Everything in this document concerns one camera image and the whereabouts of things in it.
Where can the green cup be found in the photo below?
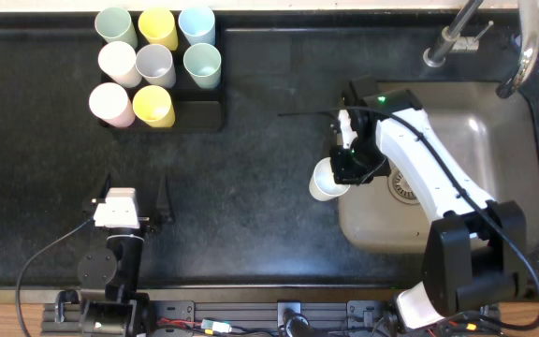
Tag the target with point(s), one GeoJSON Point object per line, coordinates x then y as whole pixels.
{"type": "Point", "coordinates": [116, 26]}
{"type": "Point", "coordinates": [202, 65]}

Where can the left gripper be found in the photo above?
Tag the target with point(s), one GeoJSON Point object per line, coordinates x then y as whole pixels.
{"type": "Point", "coordinates": [152, 224]}

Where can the blue cup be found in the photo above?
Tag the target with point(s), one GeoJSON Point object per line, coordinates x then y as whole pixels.
{"type": "Point", "coordinates": [197, 24]}

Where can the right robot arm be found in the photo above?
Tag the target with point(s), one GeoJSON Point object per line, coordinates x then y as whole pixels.
{"type": "Point", "coordinates": [419, 154]}

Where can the yellow cup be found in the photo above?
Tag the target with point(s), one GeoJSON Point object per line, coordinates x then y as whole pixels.
{"type": "Point", "coordinates": [158, 28]}
{"type": "Point", "coordinates": [154, 106]}

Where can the steel tap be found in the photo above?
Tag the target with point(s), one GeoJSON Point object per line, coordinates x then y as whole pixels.
{"type": "Point", "coordinates": [529, 51]}

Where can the white cup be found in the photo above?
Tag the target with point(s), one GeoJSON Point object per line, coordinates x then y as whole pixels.
{"type": "Point", "coordinates": [119, 62]}
{"type": "Point", "coordinates": [323, 185]}

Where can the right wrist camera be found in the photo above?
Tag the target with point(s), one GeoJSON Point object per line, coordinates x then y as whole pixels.
{"type": "Point", "coordinates": [345, 128]}

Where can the pink cup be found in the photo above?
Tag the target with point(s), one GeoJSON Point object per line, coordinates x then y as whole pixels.
{"type": "Point", "coordinates": [110, 104]}

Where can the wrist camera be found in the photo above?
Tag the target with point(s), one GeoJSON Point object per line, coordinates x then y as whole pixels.
{"type": "Point", "coordinates": [345, 128]}
{"type": "Point", "coordinates": [117, 208]}

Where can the grey cup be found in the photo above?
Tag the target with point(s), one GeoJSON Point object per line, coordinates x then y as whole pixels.
{"type": "Point", "coordinates": [155, 65]}

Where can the black tray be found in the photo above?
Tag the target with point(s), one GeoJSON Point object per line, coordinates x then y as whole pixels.
{"type": "Point", "coordinates": [199, 117]}

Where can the mounting rail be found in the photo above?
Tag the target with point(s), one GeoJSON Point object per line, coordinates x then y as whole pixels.
{"type": "Point", "coordinates": [251, 311]}

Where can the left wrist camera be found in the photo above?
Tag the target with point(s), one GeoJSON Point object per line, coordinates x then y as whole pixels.
{"type": "Point", "coordinates": [117, 208]}

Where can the steel sink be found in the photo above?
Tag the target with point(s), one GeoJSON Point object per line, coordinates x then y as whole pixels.
{"type": "Point", "coordinates": [499, 140]}

